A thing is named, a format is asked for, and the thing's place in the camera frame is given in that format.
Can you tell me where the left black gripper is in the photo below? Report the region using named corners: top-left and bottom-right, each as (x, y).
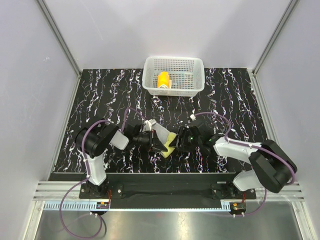
top-left (133, 129), bottom-right (167, 153)

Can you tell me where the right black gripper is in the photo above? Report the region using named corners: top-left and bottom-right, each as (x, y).
top-left (168, 126), bottom-right (202, 153)

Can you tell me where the grey towel yellow frog print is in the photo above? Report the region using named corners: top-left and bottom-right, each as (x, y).
top-left (152, 123), bottom-right (177, 158)

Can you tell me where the grey and orange towel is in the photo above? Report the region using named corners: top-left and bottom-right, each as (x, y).
top-left (157, 71), bottom-right (172, 89)

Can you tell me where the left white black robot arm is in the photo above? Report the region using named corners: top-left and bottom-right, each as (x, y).
top-left (75, 119), bottom-right (171, 198)

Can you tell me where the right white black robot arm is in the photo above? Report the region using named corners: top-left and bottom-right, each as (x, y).
top-left (170, 119), bottom-right (297, 199)

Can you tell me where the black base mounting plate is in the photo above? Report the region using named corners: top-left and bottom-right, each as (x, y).
top-left (79, 173), bottom-right (256, 205)

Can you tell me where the white plastic mesh basket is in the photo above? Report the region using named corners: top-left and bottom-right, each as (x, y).
top-left (142, 56), bottom-right (205, 97)

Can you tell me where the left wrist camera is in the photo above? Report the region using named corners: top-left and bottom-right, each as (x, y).
top-left (143, 119), bottom-right (159, 132)

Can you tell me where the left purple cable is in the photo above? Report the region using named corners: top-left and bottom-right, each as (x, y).
top-left (58, 107), bottom-right (148, 238)

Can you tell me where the purple cable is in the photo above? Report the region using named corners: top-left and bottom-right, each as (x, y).
top-left (189, 112), bottom-right (298, 218)
top-left (58, 107), bottom-right (148, 238)

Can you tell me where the white slotted cable duct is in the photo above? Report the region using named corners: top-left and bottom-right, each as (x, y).
top-left (44, 200), bottom-right (242, 213)

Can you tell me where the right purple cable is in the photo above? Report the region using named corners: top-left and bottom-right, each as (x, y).
top-left (189, 112), bottom-right (298, 218)

